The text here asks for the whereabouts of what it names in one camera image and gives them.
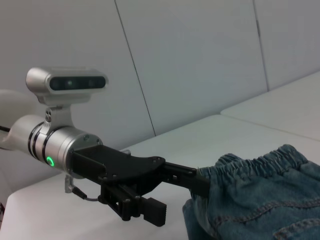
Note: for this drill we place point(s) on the small silver gripper knob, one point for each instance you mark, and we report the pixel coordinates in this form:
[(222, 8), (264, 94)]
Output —
[(127, 151)]

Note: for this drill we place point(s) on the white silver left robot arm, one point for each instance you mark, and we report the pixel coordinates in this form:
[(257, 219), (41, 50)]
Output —
[(62, 147)]

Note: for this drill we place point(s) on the blue denim shorts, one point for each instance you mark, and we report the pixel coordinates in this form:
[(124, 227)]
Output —
[(262, 195)]

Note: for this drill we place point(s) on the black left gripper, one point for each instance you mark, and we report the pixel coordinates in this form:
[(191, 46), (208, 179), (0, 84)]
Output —
[(120, 167)]

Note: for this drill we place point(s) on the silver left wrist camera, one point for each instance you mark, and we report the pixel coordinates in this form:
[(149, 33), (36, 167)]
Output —
[(75, 82)]

